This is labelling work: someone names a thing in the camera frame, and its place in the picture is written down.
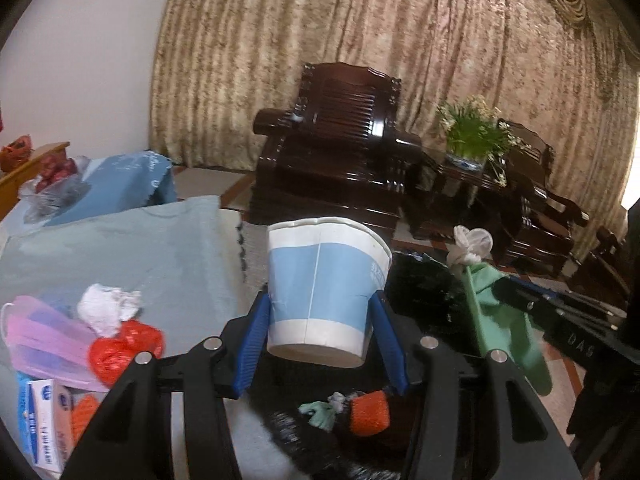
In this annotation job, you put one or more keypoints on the beige patterned curtain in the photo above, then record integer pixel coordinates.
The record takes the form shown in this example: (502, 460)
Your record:
(400, 20)

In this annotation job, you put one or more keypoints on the white wad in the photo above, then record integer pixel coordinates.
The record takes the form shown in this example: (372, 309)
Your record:
(470, 245)

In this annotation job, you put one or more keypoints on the white and blue box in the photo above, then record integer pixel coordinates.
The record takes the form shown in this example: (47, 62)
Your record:
(45, 420)

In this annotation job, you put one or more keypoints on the orange foam fruit net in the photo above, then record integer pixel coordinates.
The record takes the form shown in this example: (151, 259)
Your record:
(369, 412)
(86, 417)

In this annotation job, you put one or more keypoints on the blue and white paper cup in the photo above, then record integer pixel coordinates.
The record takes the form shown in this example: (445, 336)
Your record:
(320, 285)

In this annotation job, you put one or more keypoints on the green cloth with white flower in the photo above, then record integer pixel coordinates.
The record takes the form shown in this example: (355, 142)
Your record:
(500, 320)

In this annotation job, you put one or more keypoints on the red apple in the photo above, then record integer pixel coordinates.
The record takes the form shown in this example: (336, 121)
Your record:
(50, 170)
(69, 172)

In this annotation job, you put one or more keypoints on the white crumpled tissue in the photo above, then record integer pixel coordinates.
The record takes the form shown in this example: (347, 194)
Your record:
(107, 307)

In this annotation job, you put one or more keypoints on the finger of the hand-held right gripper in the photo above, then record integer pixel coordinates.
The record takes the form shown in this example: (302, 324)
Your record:
(585, 305)
(525, 305)

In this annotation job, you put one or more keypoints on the dark wooden chair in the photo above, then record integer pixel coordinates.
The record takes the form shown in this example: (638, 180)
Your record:
(605, 265)

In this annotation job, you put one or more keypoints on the white lace table cover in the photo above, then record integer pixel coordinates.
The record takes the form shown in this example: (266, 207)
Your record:
(252, 255)

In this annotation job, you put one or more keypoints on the glass fruit bowl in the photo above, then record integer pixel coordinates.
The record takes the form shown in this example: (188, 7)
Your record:
(50, 200)

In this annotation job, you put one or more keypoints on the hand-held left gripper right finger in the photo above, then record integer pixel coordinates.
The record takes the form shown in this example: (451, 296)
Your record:
(387, 347)

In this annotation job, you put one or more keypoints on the pink face mask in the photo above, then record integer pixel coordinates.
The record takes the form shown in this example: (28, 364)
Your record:
(45, 340)

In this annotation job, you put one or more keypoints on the light wooden sideboard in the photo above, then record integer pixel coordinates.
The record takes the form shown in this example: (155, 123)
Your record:
(20, 180)

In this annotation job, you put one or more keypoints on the red-brown ornament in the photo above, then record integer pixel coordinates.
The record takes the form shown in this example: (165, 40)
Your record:
(15, 152)

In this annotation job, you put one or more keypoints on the small green glove scrap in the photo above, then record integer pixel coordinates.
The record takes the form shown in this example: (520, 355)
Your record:
(322, 412)

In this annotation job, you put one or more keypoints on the red foil wrapper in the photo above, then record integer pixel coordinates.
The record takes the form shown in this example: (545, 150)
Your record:
(125, 350)

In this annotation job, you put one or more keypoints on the blue patterned cloth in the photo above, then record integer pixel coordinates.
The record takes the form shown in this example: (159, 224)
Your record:
(125, 180)

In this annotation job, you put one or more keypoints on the green plant in patterned pot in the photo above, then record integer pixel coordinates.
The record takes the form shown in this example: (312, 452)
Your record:
(472, 132)

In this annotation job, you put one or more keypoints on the dark wooden side table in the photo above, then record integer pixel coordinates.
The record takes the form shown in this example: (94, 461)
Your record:
(450, 200)

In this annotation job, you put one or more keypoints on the dark wooden armchair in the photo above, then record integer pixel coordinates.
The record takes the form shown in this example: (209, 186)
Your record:
(535, 200)
(335, 150)

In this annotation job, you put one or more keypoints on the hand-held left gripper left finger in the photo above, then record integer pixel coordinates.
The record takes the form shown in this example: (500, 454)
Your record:
(251, 347)

